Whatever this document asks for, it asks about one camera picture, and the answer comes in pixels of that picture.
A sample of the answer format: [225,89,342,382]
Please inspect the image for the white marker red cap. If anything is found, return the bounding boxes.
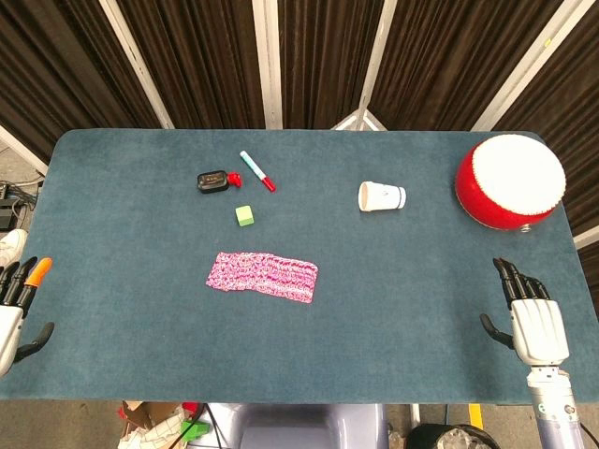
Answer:
[240,150,277,193]

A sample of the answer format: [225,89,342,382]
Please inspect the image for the black waste bin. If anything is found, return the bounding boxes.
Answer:
[405,423,502,449]

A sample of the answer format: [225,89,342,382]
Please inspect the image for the white paper cup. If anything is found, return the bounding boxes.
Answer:
[358,181,407,212]

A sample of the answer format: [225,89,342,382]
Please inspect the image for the white frame post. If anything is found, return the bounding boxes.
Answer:
[573,226,599,250]
[471,0,599,133]
[329,0,399,132]
[99,0,175,131]
[0,123,49,178]
[252,0,285,131]

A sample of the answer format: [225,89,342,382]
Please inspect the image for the black power strip with cables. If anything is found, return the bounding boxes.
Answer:
[0,180,41,230]

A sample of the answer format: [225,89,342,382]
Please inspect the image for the green plastic object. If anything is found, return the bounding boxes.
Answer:
[181,419,212,443]

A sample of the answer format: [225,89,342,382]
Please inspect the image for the spread pink card row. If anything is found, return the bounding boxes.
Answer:
[206,251,319,305]

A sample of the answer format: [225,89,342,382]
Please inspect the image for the white shoe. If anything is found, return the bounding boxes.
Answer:
[0,228,29,268]

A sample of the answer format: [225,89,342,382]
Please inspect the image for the cardboard box with papers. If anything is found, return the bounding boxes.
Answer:
[116,400,188,449]

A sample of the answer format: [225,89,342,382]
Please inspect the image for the lavender robot torso base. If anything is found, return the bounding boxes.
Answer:
[205,402,389,449]

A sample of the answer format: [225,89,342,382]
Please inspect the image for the red drum white head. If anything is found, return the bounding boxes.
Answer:
[455,135,567,234]

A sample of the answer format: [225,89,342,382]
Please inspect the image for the teal felt table mat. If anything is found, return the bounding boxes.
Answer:
[0,129,599,406]

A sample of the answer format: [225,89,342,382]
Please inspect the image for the left robot hand orange fingertip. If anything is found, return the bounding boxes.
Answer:
[0,255,55,378]

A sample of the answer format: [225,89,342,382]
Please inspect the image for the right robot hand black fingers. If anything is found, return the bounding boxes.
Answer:
[479,256,571,367]

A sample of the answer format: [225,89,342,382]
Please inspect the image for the small black case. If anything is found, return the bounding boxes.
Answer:
[197,170,230,195]

